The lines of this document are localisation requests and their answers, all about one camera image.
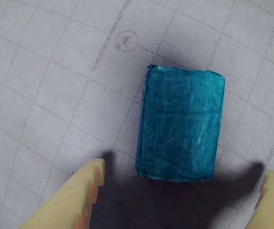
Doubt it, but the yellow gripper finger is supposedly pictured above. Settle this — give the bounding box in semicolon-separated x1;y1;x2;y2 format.
245;169;274;229
17;158;105;229

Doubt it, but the blue block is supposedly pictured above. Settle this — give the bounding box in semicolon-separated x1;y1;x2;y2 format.
134;64;226;183

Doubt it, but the brown gridded wrapping paper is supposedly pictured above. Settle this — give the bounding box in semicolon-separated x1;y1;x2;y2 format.
0;0;274;229

